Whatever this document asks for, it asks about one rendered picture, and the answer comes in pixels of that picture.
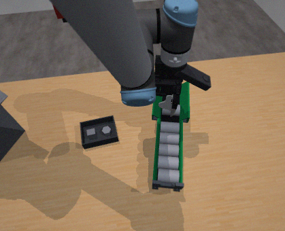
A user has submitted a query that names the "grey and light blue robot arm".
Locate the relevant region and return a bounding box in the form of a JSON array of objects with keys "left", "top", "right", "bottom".
[{"left": 50, "top": 0, "right": 211, "bottom": 107}]

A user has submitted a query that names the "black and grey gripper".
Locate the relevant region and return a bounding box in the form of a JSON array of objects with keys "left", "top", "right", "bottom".
[{"left": 155, "top": 55, "right": 187, "bottom": 117}]

